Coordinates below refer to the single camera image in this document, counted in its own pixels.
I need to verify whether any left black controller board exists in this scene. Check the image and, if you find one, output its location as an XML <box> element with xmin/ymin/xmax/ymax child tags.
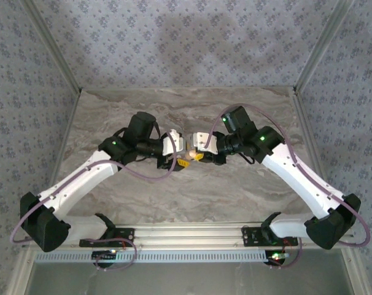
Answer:
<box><xmin>91</xmin><ymin>250</ymin><xmax>118</xmax><ymax>262</ymax></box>

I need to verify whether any black controller board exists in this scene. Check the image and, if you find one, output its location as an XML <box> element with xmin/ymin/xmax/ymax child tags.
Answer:
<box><xmin>91</xmin><ymin>250</ymin><xmax>118</xmax><ymax>262</ymax></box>
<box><xmin>265</xmin><ymin>250</ymin><xmax>290</xmax><ymax>266</ymax></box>

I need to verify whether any right black controller board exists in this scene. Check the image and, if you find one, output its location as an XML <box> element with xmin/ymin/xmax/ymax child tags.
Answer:
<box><xmin>265</xmin><ymin>250</ymin><xmax>290</xmax><ymax>266</ymax></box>

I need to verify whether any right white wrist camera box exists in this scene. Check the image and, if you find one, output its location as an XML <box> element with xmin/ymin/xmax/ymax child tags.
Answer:
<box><xmin>190</xmin><ymin>131</ymin><xmax>220</xmax><ymax>154</ymax></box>

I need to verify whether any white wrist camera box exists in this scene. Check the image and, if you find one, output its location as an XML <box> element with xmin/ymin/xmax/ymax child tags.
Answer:
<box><xmin>190</xmin><ymin>131</ymin><xmax>220</xmax><ymax>154</ymax></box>
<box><xmin>160</xmin><ymin>128</ymin><xmax>186</xmax><ymax>157</ymax></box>

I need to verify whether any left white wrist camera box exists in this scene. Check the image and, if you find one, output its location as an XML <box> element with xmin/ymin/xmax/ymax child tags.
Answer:
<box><xmin>160</xmin><ymin>128</ymin><xmax>186</xmax><ymax>157</ymax></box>

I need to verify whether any aluminium table end rail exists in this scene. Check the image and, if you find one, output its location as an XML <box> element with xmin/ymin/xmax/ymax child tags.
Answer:
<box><xmin>80</xmin><ymin>87</ymin><xmax>295</xmax><ymax>92</ymax></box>

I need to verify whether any aluminium table side rail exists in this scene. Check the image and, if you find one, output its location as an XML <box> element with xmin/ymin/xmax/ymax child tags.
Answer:
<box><xmin>291</xmin><ymin>91</ymin><xmax>331</xmax><ymax>194</ymax></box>
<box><xmin>49</xmin><ymin>90</ymin><xmax>82</xmax><ymax>185</ymax></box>

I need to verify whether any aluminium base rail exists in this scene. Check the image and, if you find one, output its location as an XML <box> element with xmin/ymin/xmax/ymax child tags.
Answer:
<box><xmin>23</xmin><ymin>223</ymin><xmax>357</xmax><ymax>250</ymax></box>

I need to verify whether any grey slotted cable tray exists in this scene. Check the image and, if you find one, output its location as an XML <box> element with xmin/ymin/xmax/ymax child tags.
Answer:
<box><xmin>35</xmin><ymin>249</ymin><xmax>268</xmax><ymax>264</ymax></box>

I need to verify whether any aluminium frame post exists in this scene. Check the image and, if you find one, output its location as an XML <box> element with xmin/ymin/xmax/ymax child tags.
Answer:
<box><xmin>293</xmin><ymin>0</ymin><xmax>355</xmax><ymax>93</ymax></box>
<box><xmin>21</xmin><ymin>0</ymin><xmax>83</xmax><ymax>93</ymax></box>

